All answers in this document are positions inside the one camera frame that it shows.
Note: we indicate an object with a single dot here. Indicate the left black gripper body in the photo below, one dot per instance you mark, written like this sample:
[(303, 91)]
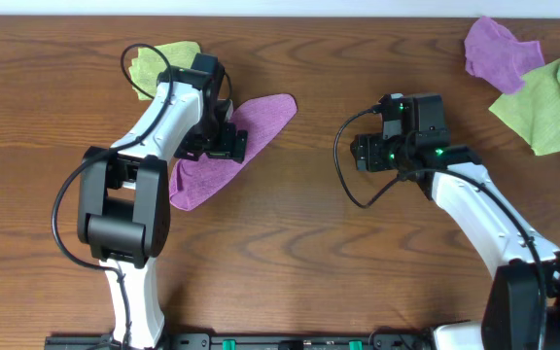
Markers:
[(212, 147)]

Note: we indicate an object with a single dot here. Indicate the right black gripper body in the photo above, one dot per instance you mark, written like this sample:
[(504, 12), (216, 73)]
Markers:
[(363, 153)]

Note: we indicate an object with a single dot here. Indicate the purple cloth with white tag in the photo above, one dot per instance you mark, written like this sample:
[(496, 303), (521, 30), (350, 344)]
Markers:
[(258, 121)]

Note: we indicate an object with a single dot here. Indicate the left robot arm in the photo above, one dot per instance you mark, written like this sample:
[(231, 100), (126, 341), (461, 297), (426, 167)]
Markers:
[(124, 209)]

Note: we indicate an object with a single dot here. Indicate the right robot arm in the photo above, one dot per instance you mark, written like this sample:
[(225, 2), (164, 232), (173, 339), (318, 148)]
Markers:
[(523, 307)]

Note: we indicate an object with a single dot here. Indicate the folded green cloth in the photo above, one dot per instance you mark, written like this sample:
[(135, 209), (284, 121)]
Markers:
[(146, 66)]

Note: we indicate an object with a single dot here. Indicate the purple cloth at top right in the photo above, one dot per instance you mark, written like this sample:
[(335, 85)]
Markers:
[(495, 55)]

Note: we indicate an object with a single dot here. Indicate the crumpled green cloth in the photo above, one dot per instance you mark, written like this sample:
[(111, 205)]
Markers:
[(534, 112)]

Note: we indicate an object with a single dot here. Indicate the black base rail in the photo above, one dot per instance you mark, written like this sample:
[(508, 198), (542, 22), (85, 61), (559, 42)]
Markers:
[(207, 341)]

